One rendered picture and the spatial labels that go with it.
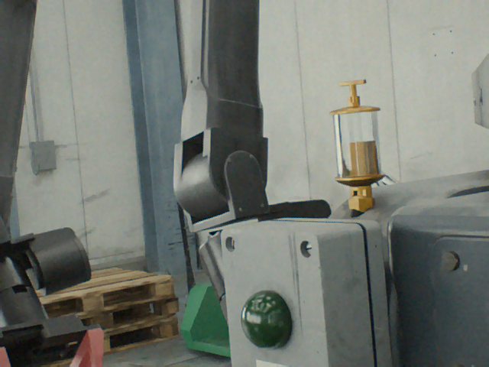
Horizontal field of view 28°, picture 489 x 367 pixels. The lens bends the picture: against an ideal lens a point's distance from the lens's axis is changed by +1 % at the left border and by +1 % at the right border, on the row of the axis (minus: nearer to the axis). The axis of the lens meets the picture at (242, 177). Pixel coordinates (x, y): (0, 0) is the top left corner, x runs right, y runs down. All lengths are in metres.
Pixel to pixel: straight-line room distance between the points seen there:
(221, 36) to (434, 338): 0.43
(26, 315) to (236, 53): 0.43
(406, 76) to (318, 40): 0.96
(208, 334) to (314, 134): 2.44
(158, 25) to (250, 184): 8.35
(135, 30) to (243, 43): 8.62
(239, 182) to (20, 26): 0.61
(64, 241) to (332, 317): 0.76
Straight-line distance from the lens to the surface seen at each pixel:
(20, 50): 1.32
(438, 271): 0.48
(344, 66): 7.72
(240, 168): 0.80
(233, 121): 0.82
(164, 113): 9.08
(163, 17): 9.19
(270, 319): 0.48
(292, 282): 0.47
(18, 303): 1.14
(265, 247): 0.49
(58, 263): 1.17
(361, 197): 0.54
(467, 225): 0.47
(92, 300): 6.25
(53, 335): 1.11
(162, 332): 6.58
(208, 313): 6.19
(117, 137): 9.31
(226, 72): 0.84
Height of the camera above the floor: 1.38
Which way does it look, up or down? 3 degrees down
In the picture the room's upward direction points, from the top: 5 degrees counter-clockwise
